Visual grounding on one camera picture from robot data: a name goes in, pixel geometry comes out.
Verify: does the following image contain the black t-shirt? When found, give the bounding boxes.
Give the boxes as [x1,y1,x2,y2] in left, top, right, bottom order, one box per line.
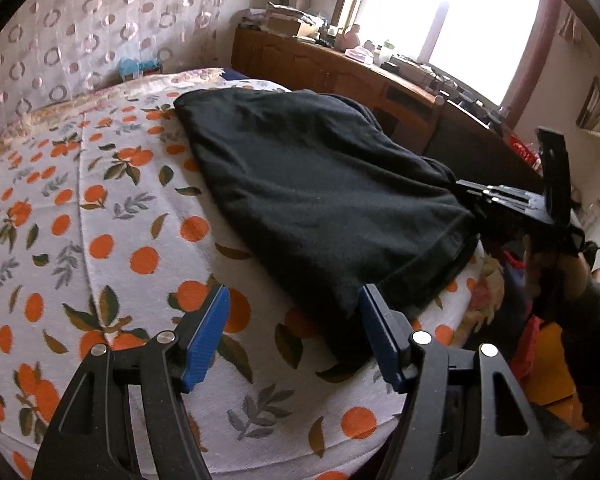
[172,87,481,366]

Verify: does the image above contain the red basket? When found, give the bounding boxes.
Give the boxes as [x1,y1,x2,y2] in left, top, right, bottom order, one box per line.
[507,132,542,167]

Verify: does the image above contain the blue toy box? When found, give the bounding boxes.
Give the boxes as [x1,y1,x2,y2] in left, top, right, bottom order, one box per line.
[117,56,162,82]

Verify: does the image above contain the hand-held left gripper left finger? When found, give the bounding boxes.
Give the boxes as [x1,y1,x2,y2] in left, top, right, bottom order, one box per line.
[32,284,231,480]

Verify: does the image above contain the wooden sideboard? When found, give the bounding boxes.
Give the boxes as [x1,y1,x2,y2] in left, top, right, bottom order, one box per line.
[230,27,546,191]

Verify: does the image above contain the window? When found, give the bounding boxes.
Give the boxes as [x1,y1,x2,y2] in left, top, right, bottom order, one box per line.
[340,0,543,106]

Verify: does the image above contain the maroon curtain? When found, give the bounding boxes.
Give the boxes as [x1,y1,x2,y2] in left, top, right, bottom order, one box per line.
[500,0,564,132]

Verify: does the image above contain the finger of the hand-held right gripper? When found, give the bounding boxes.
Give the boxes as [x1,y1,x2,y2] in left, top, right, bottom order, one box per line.
[455,179,537,204]
[472,196,551,234]

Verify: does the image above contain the dark chair back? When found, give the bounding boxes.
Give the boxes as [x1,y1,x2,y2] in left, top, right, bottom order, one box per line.
[422,95,544,191]

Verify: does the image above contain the person's right hand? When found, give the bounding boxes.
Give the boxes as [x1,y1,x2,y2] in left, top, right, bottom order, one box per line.
[527,240,595,303]

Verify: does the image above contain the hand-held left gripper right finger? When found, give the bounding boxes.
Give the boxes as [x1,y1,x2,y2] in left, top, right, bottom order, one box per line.
[357,284,553,480]

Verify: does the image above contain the orange box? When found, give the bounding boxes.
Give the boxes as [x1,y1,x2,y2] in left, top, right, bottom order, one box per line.
[522,320,584,408]

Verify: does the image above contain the rose floral bedspread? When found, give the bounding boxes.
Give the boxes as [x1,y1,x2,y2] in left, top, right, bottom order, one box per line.
[10,66,231,126]

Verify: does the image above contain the pile of books and papers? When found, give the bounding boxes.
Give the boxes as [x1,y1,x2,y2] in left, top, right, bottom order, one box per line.
[237,2,327,42]

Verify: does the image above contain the orange fruit print blanket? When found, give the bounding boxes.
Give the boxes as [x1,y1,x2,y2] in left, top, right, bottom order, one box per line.
[0,67,486,480]

